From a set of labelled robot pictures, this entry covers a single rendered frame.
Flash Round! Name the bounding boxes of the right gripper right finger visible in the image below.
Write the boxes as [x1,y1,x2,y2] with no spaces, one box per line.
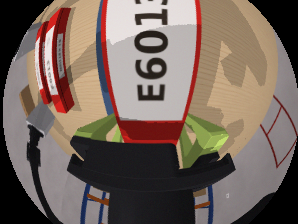
[179,113,229,168]

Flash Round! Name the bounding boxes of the white box with red trim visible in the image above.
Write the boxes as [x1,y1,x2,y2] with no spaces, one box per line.
[44,8,74,114]

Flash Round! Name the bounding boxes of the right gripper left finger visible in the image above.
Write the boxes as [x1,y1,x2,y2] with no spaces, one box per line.
[73,113,123,142]

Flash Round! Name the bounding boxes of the white box with red edges labelled e6013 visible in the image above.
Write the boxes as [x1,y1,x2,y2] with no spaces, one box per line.
[35,21,52,104]

